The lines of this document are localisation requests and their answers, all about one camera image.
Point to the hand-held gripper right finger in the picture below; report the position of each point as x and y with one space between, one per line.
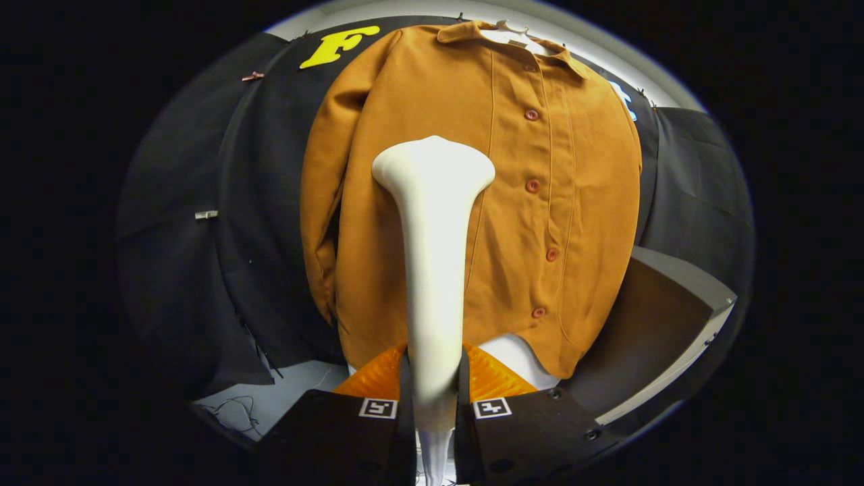
533 439

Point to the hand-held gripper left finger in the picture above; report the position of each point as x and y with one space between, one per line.
337 439

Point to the white garment steamer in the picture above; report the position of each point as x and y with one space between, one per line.
435 270

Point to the brown button shirt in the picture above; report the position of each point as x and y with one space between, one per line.
553 202

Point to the white mannequin torso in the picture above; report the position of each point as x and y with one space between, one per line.
516 358

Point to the grey cabinet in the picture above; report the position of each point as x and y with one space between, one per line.
648 324

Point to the black backdrop cloth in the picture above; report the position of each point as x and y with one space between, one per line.
256 236

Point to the silver clip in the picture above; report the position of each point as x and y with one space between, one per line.
206 214

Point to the reddish clip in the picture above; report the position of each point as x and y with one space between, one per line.
253 76

